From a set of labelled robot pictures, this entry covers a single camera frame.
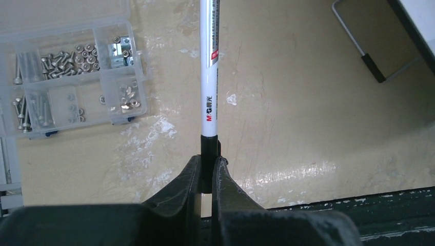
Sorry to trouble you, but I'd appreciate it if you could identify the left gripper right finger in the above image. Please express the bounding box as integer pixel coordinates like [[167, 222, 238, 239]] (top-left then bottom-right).
[[211, 157, 265, 245]]

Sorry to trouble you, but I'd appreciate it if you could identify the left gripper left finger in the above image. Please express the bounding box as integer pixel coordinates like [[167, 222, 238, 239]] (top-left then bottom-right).
[[142, 155, 202, 245]]

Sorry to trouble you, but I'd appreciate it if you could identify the white whiteboard marker pen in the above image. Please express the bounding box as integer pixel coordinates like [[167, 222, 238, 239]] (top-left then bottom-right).
[[200, 0, 220, 194]]

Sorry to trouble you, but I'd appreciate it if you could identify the white whiteboard black frame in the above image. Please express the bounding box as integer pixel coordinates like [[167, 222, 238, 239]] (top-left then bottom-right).
[[388, 0, 434, 72]]

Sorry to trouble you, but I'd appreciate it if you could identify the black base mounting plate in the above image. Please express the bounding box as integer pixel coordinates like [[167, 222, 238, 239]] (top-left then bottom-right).
[[200, 186, 435, 246]]

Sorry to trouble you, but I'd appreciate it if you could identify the clear plastic screw box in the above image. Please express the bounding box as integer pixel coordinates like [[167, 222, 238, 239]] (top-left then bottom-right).
[[1, 1, 150, 139]]

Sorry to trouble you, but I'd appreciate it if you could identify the aluminium frame rail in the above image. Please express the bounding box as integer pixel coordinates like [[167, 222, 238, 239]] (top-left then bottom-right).
[[1, 137, 24, 219]]

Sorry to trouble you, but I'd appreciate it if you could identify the whiteboard metal stand handle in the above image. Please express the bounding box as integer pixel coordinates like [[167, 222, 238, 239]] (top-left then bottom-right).
[[331, 0, 422, 84]]

